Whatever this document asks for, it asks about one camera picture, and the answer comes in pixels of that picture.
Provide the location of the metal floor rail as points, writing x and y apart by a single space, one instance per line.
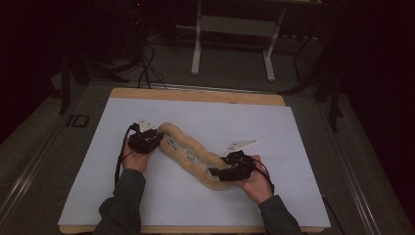
355 182
29 169

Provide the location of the person's right hand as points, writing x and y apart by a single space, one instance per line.
257 186

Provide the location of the black rectangular floor bracket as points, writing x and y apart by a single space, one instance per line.
77 120

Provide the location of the white metal desk frame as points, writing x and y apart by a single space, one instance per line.
195 49

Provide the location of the person's left hand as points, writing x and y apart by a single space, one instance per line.
135 160

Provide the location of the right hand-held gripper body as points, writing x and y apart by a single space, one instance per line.
239 164

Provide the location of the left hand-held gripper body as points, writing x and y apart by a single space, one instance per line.
142 142

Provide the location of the black metal stand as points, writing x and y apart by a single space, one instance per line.
333 107
65 84

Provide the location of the white paper sheet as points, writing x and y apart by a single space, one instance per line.
212 114

